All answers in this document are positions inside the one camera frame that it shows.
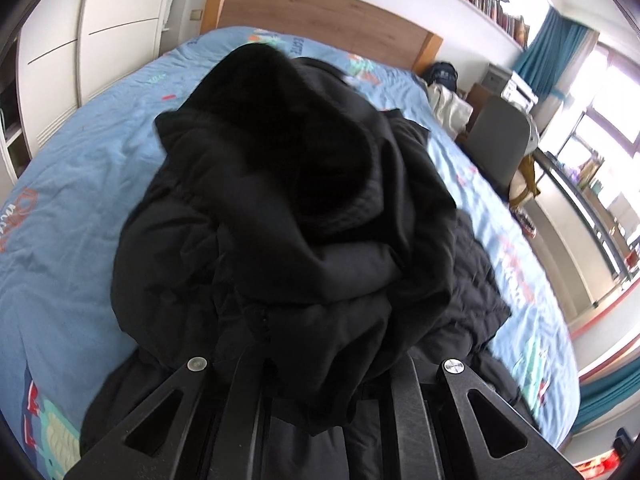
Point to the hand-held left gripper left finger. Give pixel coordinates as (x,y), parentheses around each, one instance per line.
(241,410)

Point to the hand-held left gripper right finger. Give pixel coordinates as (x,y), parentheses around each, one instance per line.
(415,410)

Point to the black padded jacket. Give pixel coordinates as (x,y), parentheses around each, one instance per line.
(300,220)

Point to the teal curtain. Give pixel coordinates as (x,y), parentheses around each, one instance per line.
(550,50)
(607,400)

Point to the bed with blue printed sheet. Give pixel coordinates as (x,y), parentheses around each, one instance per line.
(75,210)

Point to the dark-edged desk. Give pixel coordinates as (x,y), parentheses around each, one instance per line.
(575,196)

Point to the grey chair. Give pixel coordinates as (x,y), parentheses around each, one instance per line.
(500,135)

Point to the cream cloth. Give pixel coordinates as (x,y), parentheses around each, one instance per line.
(450,110)

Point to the dark blue cap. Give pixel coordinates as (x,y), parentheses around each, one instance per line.
(442,75)

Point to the wooden headboard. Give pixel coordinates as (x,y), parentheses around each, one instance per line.
(325,15)

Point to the white wardrobe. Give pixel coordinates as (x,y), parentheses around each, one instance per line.
(115,25)

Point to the window with dark frame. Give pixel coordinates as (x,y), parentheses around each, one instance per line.
(610,110)

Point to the wall light switch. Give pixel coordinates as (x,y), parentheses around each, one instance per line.
(196,14)

